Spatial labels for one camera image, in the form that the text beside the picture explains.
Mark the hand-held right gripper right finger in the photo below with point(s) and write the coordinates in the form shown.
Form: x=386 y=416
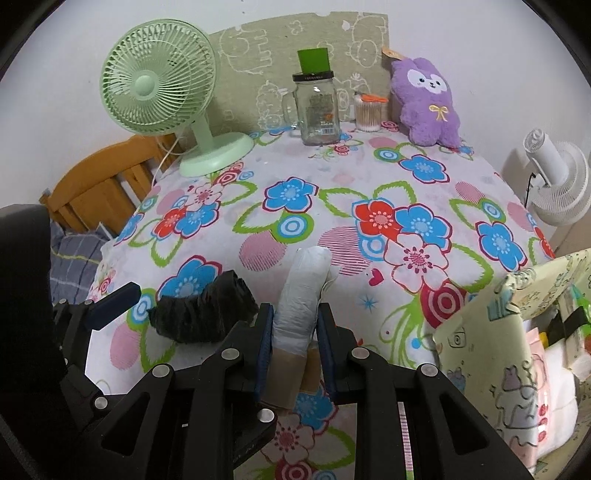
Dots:
x=326 y=350

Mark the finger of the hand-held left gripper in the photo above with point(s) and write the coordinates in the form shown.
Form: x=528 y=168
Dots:
x=115 y=302
x=92 y=397

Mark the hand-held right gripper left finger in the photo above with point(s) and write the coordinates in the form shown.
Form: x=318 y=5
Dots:
x=265 y=350

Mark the white sock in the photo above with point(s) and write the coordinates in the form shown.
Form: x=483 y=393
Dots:
x=300 y=300

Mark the black plastic bag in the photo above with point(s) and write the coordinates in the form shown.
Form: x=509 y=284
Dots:
x=203 y=314

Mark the yellow cartoon storage box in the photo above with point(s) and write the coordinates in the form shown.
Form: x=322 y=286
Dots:
x=480 y=369

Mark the blue plaid pillow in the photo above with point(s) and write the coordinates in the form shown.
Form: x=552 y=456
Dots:
x=74 y=263

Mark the wooden bed headboard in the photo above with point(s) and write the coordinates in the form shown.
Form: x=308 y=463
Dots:
x=92 y=184

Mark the floral tablecloth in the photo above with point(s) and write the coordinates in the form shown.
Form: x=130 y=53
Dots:
x=332 y=194

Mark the green desk fan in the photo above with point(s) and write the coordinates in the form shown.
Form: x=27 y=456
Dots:
x=152 y=83

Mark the glass jar mug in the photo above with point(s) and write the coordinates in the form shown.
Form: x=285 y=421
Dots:
x=316 y=110

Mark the cotton swab container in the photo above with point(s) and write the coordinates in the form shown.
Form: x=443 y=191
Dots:
x=368 y=113

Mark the purple plush toy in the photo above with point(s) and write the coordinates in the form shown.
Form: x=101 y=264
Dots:
x=427 y=106

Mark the green patterned board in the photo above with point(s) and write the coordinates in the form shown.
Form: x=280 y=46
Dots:
x=258 y=60

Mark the white fan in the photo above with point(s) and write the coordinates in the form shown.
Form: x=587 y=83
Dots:
x=561 y=184

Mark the green cup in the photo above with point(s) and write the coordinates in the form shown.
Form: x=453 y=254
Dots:
x=314 y=60

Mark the brown paper tag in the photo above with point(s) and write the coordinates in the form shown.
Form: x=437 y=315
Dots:
x=393 y=53

